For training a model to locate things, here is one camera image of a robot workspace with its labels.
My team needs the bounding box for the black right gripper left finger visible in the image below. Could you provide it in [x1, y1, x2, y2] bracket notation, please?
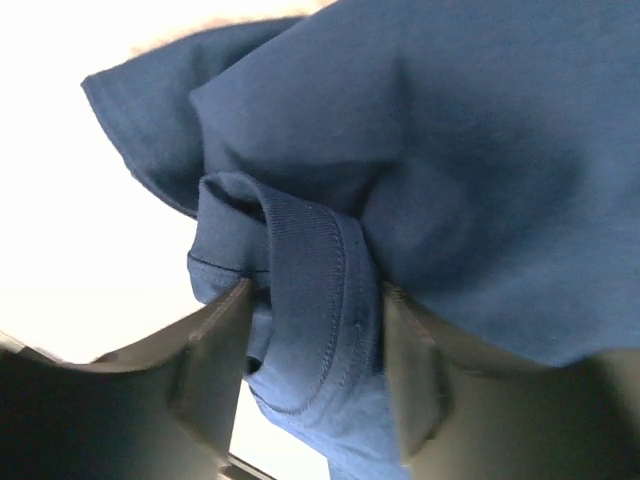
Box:
[1, 280, 253, 479]

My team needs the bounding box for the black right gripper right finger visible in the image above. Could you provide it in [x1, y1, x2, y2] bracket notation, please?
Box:
[383, 287, 639, 480]

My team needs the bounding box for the navy blue t shirt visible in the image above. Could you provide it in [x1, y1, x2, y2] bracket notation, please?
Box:
[82, 1, 639, 479]

